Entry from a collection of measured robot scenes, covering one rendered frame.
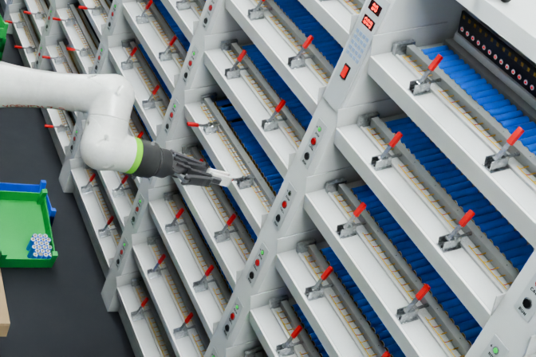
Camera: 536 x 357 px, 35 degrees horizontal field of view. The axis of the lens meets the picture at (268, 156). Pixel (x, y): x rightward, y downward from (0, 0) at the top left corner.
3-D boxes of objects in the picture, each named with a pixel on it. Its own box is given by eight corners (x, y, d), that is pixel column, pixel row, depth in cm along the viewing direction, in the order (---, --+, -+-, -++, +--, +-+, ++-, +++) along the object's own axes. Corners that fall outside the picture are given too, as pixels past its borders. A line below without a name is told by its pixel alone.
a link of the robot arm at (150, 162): (148, 148, 205) (137, 127, 211) (127, 186, 209) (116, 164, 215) (169, 154, 208) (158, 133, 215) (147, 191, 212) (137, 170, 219)
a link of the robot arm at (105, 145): (67, 166, 205) (88, 164, 196) (76, 115, 207) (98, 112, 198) (118, 178, 213) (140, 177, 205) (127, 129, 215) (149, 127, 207)
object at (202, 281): (212, 346, 237) (213, 312, 229) (148, 211, 281) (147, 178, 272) (279, 326, 244) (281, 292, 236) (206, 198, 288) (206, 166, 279)
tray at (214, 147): (260, 242, 220) (262, 214, 214) (184, 115, 263) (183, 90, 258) (329, 224, 227) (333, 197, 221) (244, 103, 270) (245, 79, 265)
